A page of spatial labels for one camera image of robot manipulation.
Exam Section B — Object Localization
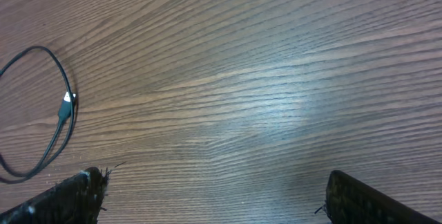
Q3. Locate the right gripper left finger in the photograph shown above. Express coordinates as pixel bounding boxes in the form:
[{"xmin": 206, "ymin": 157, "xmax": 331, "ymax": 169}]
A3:
[{"xmin": 1, "ymin": 167, "xmax": 111, "ymax": 224}]

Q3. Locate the thin black cable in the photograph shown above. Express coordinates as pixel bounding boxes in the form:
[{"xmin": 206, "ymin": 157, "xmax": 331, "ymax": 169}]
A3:
[{"xmin": 0, "ymin": 45, "xmax": 79, "ymax": 185}]

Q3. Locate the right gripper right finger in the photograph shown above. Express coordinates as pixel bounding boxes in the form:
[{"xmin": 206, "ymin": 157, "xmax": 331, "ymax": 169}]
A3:
[{"xmin": 323, "ymin": 170, "xmax": 441, "ymax": 224}]

